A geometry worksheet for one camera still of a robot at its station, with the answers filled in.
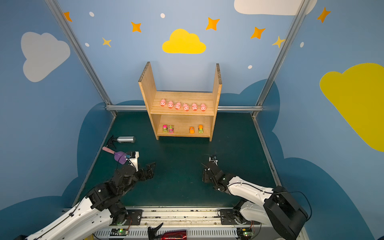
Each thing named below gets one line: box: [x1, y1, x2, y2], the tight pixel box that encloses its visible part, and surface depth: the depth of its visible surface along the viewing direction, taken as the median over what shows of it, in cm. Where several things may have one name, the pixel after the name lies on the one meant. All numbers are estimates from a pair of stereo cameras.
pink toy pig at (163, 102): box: [159, 98, 166, 107], surface depth 88 cm
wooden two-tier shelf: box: [138, 62, 223, 142], surface depth 94 cm
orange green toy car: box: [198, 124, 204, 134], surface depth 103 cm
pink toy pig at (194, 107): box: [192, 102, 198, 112], surface depth 86 cm
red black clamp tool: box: [147, 222, 187, 240], surface depth 69 cm
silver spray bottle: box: [107, 135, 136, 149], surface depth 103 cm
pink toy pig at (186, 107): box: [183, 103, 190, 112], surface depth 86 cm
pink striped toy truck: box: [169, 125, 174, 134], surface depth 103 cm
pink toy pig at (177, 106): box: [174, 101, 181, 110], surface depth 86 cm
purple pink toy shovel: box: [102, 146, 128, 165], surface depth 98 cm
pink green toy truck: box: [162, 124, 168, 133], surface depth 103 cm
